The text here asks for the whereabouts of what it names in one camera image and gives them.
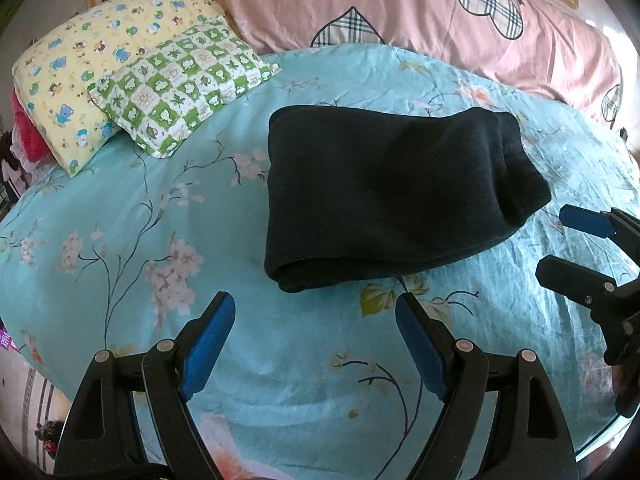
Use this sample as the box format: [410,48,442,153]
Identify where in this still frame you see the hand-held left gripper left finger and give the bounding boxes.
[52,291,237,480]

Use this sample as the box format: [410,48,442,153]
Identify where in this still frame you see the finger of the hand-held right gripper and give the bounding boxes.
[559,204,640,256]
[535,255,640,364]

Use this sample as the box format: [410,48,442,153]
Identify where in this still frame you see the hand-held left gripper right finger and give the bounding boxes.
[395,291,581,480]

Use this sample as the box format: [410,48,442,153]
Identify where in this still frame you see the black pants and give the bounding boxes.
[262,105,552,294]

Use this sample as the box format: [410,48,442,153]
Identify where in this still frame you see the teal floral bed sheet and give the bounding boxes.
[0,45,640,480]

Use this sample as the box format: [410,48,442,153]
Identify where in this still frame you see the green checkered pillow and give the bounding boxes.
[87,15,282,160]

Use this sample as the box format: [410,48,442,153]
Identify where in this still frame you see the red cloth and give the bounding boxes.
[10,91,54,164]

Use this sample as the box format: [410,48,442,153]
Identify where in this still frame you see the yellow cartoon print pillow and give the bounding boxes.
[11,0,226,179]

